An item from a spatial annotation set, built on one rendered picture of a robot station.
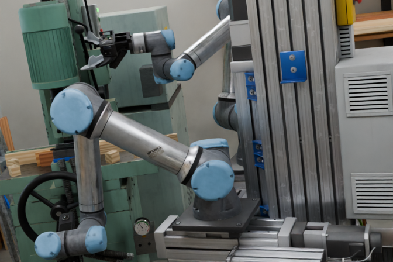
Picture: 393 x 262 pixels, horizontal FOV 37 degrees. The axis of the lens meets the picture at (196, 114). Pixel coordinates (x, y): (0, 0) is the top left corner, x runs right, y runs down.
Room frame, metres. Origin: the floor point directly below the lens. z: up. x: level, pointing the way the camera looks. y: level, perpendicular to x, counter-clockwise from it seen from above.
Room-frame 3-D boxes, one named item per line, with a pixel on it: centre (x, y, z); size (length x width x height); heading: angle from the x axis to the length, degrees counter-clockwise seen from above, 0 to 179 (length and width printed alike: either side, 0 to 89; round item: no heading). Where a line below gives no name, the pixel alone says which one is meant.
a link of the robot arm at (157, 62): (2.15, 0.09, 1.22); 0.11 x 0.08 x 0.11; 28
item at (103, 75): (2.48, 0.38, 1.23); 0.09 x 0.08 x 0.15; 2
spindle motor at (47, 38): (2.26, 0.52, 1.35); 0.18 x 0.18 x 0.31
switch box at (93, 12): (2.59, 0.40, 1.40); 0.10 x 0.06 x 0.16; 2
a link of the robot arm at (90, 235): (1.61, 0.36, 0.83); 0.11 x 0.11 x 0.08; 89
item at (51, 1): (2.40, 0.53, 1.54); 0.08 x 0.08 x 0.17; 2
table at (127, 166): (2.16, 0.47, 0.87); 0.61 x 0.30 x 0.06; 92
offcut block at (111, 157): (2.13, 0.33, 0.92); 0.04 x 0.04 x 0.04; 52
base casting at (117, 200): (2.38, 0.53, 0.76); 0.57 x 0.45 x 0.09; 2
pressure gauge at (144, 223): (2.06, 0.26, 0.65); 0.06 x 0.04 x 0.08; 92
